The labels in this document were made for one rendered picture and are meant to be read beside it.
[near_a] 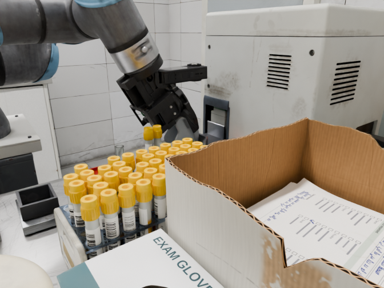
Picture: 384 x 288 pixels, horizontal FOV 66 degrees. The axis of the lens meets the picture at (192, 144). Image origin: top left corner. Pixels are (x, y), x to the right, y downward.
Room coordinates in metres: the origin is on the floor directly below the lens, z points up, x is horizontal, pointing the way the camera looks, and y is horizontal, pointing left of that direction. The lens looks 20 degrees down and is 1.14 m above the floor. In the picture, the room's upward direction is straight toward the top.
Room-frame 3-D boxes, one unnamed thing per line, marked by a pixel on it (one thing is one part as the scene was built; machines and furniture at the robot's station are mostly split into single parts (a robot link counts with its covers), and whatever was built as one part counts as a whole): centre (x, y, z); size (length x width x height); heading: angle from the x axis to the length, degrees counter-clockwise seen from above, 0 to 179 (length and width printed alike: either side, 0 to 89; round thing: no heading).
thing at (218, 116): (0.65, -0.07, 0.95); 0.05 x 0.04 x 0.06; 37
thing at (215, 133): (0.67, -0.09, 0.92); 0.21 x 0.07 x 0.05; 127
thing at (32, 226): (0.39, 0.23, 0.89); 0.09 x 0.05 x 0.04; 35
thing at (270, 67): (0.64, -0.21, 1.03); 0.31 x 0.27 x 0.30; 127
